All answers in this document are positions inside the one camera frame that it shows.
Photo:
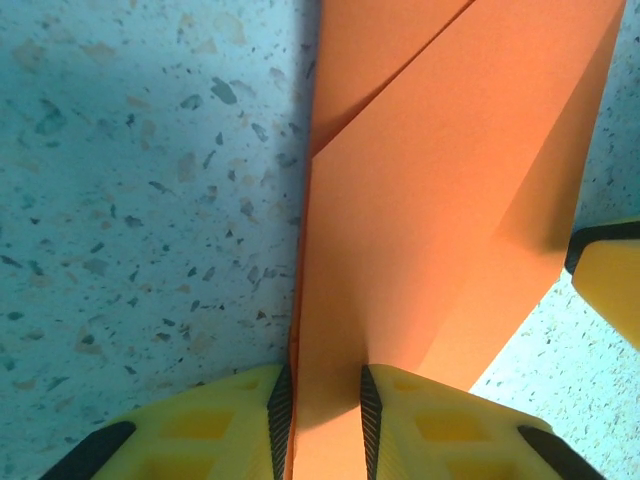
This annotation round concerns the orange paper sheet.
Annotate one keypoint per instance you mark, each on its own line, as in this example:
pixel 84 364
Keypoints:
pixel 425 200

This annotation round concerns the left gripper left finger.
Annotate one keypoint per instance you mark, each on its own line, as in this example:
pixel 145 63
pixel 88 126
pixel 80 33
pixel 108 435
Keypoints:
pixel 200 440

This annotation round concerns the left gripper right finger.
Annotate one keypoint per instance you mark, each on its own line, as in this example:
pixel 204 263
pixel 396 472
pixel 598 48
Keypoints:
pixel 450 445

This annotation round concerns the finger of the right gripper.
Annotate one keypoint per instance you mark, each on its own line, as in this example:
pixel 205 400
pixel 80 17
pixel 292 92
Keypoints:
pixel 615 280

